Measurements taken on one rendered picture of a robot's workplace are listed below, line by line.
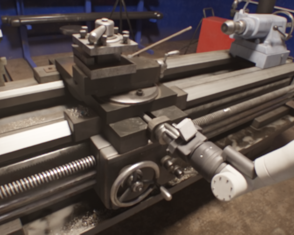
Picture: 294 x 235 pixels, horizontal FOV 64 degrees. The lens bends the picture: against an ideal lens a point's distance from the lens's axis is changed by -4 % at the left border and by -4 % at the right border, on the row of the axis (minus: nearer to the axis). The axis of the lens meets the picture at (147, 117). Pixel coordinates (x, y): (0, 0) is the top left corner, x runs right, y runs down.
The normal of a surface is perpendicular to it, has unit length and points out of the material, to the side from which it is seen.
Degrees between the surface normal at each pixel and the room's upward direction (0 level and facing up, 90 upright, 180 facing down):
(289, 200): 0
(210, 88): 36
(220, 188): 75
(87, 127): 90
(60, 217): 0
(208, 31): 90
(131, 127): 0
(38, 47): 90
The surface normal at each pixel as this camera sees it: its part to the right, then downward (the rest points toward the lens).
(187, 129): 0.36, 0.09
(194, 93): 0.41, -0.40
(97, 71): 0.55, 0.49
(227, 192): -0.76, 0.01
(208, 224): 0.10, -0.84
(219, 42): -0.57, 0.39
